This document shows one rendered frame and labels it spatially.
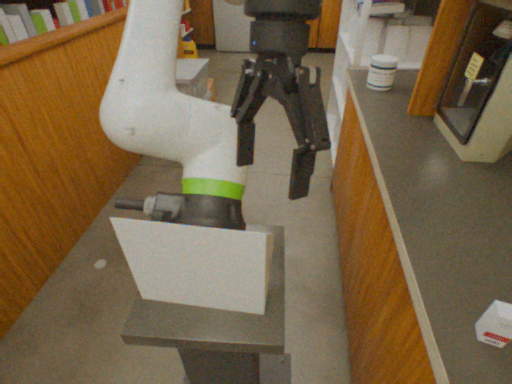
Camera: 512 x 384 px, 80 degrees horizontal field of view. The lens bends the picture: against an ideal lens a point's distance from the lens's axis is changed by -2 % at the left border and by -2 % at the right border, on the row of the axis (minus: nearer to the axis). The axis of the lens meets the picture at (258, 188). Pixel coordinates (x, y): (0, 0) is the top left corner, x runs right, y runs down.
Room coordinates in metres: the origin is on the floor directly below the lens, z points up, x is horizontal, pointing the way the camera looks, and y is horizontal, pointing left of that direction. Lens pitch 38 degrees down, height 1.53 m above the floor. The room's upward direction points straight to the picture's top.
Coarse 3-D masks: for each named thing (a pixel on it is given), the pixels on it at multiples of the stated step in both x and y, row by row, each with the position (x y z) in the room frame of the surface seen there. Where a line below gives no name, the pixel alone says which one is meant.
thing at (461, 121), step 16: (480, 16) 1.15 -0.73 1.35; (496, 16) 1.05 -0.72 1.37; (480, 32) 1.11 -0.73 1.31; (496, 32) 1.02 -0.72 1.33; (464, 48) 1.17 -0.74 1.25; (480, 48) 1.07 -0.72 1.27; (496, 48) 0.98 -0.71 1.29; (464, 64) 1.13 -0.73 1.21; (496, 64) 0.94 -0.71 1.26; (448, 80) 1.20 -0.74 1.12; (464, 80) 1.08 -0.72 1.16; (496, 80) 0.92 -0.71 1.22; (448, 96) 1.15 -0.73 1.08; (480, 96) 0.95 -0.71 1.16; (448, 112) 1.11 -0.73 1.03; (464, 112) 1.00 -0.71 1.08; (480, 112) 0.92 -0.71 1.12; (464, 128) 0.96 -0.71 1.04; (464, 144) 0.92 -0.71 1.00
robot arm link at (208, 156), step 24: (192, 96) 0.57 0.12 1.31; (192, 120) 0.51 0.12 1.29; (216, 120) 0.53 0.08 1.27; (192, 144) 0.49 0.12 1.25; (216, 144) 0.51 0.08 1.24; (192, 168) 0.49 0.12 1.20; (216, 168) 0.48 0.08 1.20; (240, 168) 0.50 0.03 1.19; (192, 192) 0.45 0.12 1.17; (216, 192) 0.45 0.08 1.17; (240, 192) 0.48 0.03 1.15
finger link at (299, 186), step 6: (294, 150) 0.33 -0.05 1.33; (294, 156) 0.33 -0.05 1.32; (300, 156) 0.33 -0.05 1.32; (294, 162) 0.33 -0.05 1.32; (294, 168) 0.32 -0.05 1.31; (294, 174) 0.32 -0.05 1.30; (294, 180) 0.32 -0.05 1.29; (300, 180) 0.33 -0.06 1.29; (306, 180) 0.33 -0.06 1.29; (294, 186) 0.32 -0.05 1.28; (300, 186) 0.32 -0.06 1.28; (306, 186) 0.33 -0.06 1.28; (294, 192) 0.32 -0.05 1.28; (300, 192) 0.32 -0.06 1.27; (306, 192) 0.33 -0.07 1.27; (294, 198) 0.32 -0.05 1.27
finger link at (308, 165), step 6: (324, 144) 0.32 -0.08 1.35; (306, 156) 0.32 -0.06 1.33; (312, 156) 0.33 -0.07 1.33; (300, 162) 0.33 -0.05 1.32; (306, 162) 0.32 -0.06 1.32; (312, 162) 0.33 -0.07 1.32; (300, 168) 0.33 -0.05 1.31; (306, 168) 0.32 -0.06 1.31; (312, 168) 0.33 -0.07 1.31; (300, 174) 0.32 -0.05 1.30; (306, 174) 0.32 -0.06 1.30
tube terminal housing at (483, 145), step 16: (480, 0) 1.21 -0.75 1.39; (496, 0) 1.11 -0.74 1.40; (496, 96) 0.91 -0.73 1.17; (496, 112) 0.91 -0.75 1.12; (448, 128) 1.08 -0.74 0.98; (480, 128) 0.91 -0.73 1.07; (496, 128) 0.90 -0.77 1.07; (480, 144) 0.91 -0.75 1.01; (496, 144) 0.90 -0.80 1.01; (464, 160) 0.91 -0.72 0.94; (480, 160) 0.90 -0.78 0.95; (496, 160) 0.90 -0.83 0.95
